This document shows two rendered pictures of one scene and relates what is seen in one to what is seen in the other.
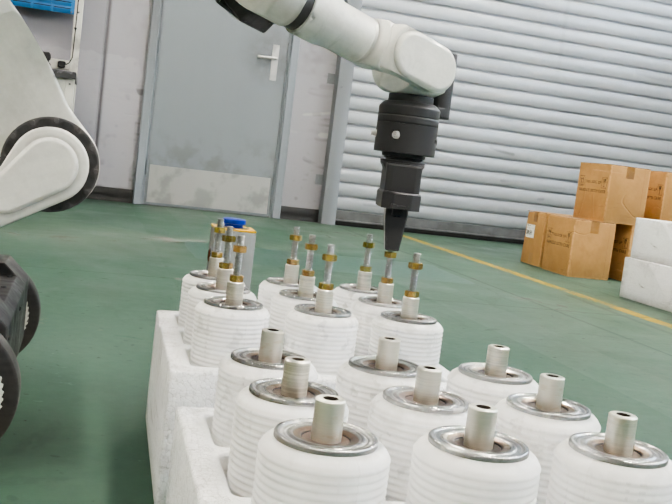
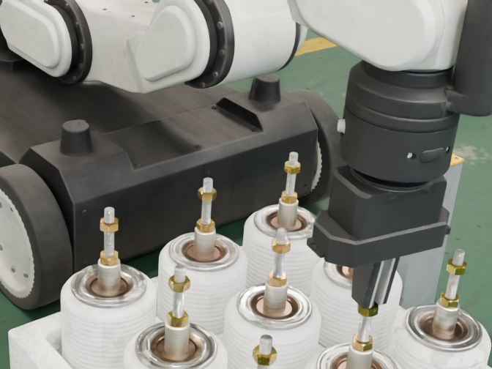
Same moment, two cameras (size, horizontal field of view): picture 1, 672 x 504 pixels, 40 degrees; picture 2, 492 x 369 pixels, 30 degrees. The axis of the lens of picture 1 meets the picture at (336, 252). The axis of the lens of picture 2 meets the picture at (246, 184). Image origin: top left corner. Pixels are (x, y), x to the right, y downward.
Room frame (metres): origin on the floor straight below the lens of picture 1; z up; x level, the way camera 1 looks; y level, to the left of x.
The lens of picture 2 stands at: (0.93, -0.61, 0.78)
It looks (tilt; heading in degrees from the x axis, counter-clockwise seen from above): 28 degrees down; 63
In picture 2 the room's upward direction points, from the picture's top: 5 degrees clockwise
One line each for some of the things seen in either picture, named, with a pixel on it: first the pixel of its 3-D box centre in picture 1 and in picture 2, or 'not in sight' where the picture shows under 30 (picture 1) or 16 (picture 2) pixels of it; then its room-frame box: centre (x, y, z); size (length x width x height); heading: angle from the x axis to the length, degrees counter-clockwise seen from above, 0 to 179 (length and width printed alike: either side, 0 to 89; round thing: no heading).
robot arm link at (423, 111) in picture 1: (415, 87); (433, 42); (1.35, -0.09, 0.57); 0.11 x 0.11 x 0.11; 34
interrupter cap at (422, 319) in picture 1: (408, 318); not in sight; (1.22, -0.11, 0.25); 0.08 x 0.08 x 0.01
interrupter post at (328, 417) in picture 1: (328, 420); not in sight; (0.64, -0.01, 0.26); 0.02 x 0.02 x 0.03
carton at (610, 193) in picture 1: (611, 193); not in sight; (4.94, -1.42, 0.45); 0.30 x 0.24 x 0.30; 17
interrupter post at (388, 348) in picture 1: (387, 354); not in sight; (0.90, -0.06, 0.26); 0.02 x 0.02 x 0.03
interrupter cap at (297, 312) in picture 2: (305, 296); (274, 306); (1.31, 0.04, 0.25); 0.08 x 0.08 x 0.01
